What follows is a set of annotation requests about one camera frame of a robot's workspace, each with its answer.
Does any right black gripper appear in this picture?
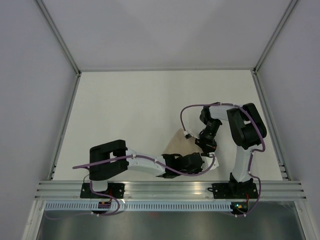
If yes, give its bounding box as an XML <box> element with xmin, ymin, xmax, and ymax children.
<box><xmin>195</xmin><ymin>119</ymin><xmax>221</xmax><ymax>158</ymax></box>

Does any beige cloth napkin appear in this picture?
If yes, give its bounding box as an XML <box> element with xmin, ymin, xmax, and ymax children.
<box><xmin>163</xmin><ymin>128</ymin><xmax>203</xmax><ymax>156</ymax></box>

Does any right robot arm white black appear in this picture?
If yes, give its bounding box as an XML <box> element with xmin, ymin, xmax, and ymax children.
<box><xmin>195</xmin><ymin>103</ymin><xmax>267</xmax><ymax>199</ymax></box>

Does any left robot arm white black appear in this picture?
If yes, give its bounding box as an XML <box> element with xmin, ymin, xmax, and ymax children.
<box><xmin>88</xmin><ymin>139</ymin><xmax>205</xmax><ymax>198</ymax></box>

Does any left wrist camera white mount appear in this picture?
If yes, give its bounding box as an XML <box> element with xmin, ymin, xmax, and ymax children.
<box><xmin>201</xmin><ymin>153</ymin><xmax>219</xmax><ymax>172</ymax></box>

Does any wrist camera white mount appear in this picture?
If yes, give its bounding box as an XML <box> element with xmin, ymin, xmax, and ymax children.
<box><xmin>201</xmin><ymin>153</ymin><xmax>219</xmax><ymax>172</ymax></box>
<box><xmin>183</xmin><ymin>130</ymin><xmax>194</xmax><ymax>139</ymax></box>

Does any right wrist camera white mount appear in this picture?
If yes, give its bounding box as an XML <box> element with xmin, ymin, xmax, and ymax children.
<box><xmin>183</xmin><ymin>130</ymin><xmax>194</xmax><ymax>139</ymax></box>

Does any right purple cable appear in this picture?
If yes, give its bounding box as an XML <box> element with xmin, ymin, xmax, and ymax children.
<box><xmin>179</xmin><ymin>102</ymin><xmax>266</xmax><ymax>213</ymax></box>

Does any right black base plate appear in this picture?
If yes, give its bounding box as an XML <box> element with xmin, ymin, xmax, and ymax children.
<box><xmin>208</xmin><ymin>183</ymin><xmax>258</xmax><ymax>200</ymax></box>

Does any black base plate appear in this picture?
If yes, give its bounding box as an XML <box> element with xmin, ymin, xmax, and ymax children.
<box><xmin>80</xmin><ymin>182</ymin><xmax>125</xmax><ymax>199</ymax></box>
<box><xmin>208</xmin><ymin>183</ymin><xmax>258</xmax><ymax>200</ymax></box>

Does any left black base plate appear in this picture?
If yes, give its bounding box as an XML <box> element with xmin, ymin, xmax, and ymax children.
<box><xmin>80</xmin><ymin>182</ymin><xmax>125</xmax><ymax>199</ymax></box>

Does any aluminium front rail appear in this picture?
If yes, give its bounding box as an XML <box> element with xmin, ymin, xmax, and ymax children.
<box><xmin>34</xmin><ymin>180</ymin><xmax>307</xmax><ymax>202</ymax></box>

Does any white slotted cable duct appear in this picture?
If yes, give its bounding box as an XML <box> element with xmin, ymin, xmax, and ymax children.
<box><xmin>44</xmin><ymin>201</ymin><xmax>232</xmax><ymax>212</ymax></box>

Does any right aluminium frame post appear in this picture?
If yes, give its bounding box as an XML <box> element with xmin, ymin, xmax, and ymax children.
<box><xmin>252</xmin><ymin>0</ymin><xmax>300</xmax><ymax>75</ymax></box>

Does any aluminium frame post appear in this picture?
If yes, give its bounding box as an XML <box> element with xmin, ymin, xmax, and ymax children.
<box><xmin>33</xmin><ymin>0</ymin><xmax>81</xmax><ymax>76</ymax></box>
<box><xmin>252</xmin><ymin>0</ymin><xmax>300</xmax><ymax>75</ymax></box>

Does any left aluminium frame post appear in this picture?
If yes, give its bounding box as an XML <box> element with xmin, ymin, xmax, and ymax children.
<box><xmin>33</xmin><ymin>0</ymin><xmax>81</xmax><ymax>76</ymax></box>

